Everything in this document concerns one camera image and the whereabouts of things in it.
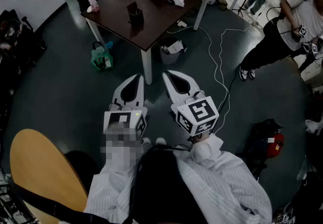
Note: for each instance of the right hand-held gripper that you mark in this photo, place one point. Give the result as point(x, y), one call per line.
point(199, 112)

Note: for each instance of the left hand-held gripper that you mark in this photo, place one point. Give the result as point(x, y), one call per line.
point(118, 120)

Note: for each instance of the black pen holder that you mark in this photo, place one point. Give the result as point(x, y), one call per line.
point(135, 14)

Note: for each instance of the person's right forearm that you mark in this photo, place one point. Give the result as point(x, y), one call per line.
point(214, 157)

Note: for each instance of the person's left forearm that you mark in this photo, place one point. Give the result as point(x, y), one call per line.
point(118, 157)

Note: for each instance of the grey trash bin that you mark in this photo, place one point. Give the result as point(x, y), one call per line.
point(171, 51)

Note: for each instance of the green shopping bag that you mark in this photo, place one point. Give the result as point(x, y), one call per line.
point(101, 57)

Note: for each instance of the person's left white shoe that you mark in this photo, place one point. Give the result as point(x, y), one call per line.
point(146, 141)

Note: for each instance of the person's white shoe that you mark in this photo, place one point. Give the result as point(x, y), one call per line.
point(146, 141)
point(160, 141)

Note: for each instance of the person's right white shoe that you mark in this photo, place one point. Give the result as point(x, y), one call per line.
point(160, 141)

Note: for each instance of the white power strip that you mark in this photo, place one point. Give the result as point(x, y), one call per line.
point(181, 23)

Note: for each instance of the dark wooden table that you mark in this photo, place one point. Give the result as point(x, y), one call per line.
point(151, 16)

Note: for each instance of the white plastic roll stand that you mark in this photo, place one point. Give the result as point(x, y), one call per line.
point(179, 2)

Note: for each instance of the small black round object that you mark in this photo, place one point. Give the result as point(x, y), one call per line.
point(170, 1)

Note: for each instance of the black stool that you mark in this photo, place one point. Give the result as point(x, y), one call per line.
point(80, 165)

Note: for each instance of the small white egg-shaped object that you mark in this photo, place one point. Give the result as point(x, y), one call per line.
point(89, 9)

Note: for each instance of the pink drink bottle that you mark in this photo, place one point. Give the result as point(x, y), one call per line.
point(93, 2)

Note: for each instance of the red and black bag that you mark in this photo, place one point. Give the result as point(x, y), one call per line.
point(270, 139)

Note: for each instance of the white striped shirt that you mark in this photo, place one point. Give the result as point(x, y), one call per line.
point(227, 187)

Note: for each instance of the round wooden table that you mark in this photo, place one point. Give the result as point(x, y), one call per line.
point(40, 167)

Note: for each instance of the pile of black bags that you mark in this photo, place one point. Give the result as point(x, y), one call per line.
point(17, 38)

